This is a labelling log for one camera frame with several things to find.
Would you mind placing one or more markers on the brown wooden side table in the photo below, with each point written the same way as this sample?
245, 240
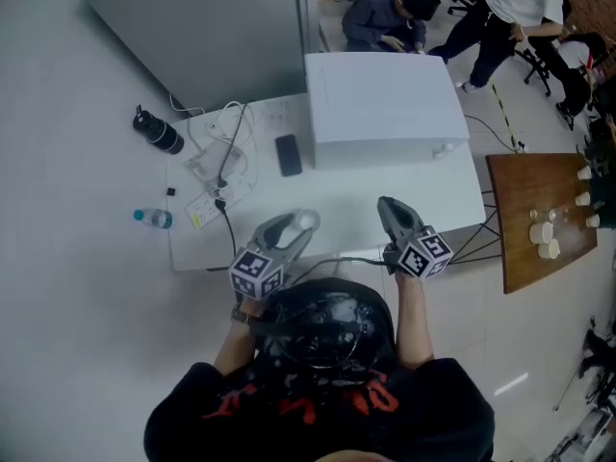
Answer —
524, 186

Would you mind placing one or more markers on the white power strip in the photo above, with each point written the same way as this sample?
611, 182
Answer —
199, 207

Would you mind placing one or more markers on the black drinking bottle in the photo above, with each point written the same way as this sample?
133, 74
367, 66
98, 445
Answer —
161, 133

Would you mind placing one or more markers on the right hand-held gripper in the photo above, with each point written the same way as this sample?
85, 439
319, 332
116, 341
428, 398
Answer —
423, 255

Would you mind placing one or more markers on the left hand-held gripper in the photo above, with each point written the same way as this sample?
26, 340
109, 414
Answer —
252, 270

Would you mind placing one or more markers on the yellow black floor tape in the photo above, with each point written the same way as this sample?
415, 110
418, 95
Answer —
503, 111

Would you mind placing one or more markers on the white microwave oven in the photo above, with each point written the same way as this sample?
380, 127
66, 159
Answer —
380, 99

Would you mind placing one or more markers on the person's wristwatch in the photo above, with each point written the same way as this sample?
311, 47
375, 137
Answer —
243, 315

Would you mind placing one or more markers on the person's right forearm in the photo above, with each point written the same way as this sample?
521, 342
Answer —
414, 320

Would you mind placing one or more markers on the clear water bottle blue cap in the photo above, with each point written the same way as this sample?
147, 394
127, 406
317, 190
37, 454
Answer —
154, 218

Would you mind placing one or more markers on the clear drinking glass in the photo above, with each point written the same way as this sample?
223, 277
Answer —
558, 214
536, 214

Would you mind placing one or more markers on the black floor equipment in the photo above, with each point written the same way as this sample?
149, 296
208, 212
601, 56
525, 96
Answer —
597, 349

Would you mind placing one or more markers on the black smartphone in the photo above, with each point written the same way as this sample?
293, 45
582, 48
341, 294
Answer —
289, 155

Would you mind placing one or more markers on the clear plastic pouch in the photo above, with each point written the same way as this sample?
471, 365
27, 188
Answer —
209, 161

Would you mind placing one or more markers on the black head camera mount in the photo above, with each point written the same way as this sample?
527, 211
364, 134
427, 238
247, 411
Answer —
313, 327

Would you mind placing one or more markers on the person's black printed shirt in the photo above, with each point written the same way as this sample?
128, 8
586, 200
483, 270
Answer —
433, 417

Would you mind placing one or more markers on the person's left forearm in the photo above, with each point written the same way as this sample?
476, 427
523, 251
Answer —
233, 344

